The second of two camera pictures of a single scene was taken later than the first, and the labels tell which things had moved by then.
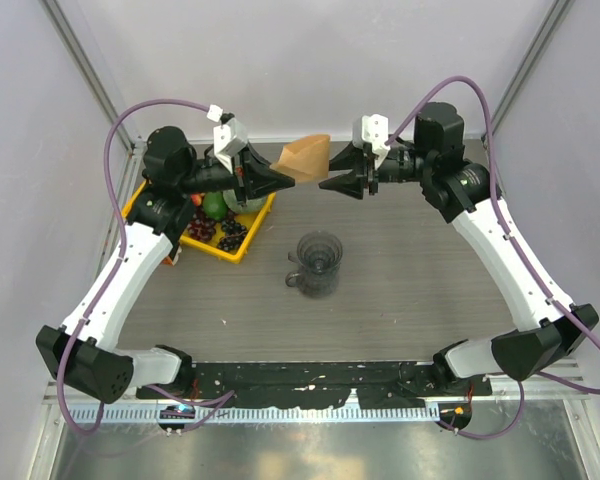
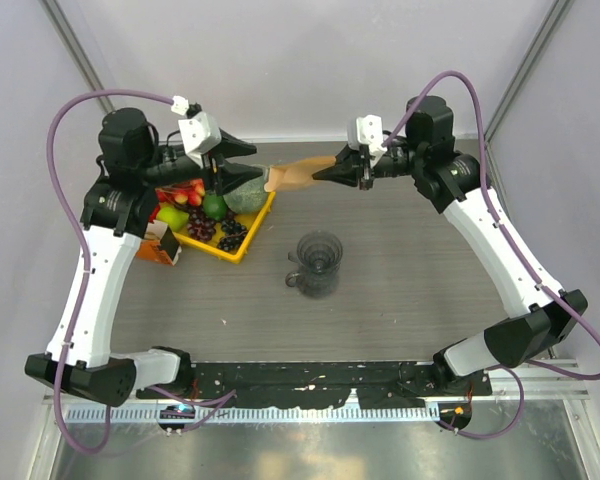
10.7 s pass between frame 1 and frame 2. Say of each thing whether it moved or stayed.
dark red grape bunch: stayed
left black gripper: moved
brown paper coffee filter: moved
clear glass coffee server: stayed
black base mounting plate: stayed
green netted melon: stayed
